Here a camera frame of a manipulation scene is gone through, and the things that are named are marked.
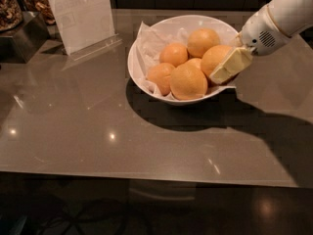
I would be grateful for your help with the glass jar of nuts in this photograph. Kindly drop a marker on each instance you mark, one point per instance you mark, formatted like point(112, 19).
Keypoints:
point(10, 14)

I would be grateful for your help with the large orange front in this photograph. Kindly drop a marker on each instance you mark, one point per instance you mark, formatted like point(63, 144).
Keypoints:
point(188, 83)

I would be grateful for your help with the dark metal stand box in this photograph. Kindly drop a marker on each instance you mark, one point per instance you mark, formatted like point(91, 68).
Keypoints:
point(18, 45)

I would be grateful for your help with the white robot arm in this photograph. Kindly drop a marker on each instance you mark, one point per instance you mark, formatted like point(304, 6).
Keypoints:
point(291, 16)

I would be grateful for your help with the small orange centre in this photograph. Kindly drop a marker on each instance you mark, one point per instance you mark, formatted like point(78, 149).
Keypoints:
point(194, 63)

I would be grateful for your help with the white paper bowl liner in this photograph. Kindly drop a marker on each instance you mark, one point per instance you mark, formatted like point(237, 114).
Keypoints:
point(150, 46)

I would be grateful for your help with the large orange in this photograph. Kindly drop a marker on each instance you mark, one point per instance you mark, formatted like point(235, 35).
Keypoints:
point(213, 57)
point(188, 83)

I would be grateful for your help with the orange middle left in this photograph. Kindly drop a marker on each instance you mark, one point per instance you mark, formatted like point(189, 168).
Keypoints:
point(175, 54)

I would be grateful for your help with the orange front left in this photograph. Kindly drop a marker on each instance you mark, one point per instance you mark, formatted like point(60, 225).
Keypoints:
point(160, 76)

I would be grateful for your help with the orange at back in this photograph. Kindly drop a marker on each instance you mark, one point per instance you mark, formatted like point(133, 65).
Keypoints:
point(200, 40)

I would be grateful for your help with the clear acrylic sign holder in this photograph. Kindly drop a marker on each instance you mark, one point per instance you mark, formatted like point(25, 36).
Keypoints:
point(85, 26)

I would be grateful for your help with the white ceramic bowl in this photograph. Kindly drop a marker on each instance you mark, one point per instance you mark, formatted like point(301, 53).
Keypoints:
point(169, 25)

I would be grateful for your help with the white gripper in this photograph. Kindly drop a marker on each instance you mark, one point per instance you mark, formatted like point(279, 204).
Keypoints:
point(260, 32)

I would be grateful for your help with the dish of walnuts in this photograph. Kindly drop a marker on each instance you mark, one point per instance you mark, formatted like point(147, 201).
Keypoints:
point(42, 6)

